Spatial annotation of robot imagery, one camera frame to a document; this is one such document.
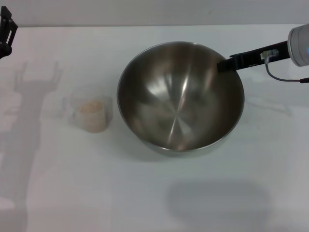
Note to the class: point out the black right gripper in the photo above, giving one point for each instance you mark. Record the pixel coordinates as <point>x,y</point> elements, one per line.
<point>251,58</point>

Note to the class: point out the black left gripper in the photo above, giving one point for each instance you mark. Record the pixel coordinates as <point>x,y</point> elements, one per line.
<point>4,51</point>

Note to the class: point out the stainless steel mixing bowl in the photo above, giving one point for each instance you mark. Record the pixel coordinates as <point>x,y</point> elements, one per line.
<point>178,101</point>

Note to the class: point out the uncooked rice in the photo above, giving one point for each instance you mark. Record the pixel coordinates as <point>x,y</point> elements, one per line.
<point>90,106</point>

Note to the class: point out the clear plastic measuring cup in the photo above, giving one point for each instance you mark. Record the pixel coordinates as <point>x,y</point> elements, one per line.
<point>106,116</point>

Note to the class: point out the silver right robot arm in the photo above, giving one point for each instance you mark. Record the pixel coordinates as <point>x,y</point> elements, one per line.
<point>299,43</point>

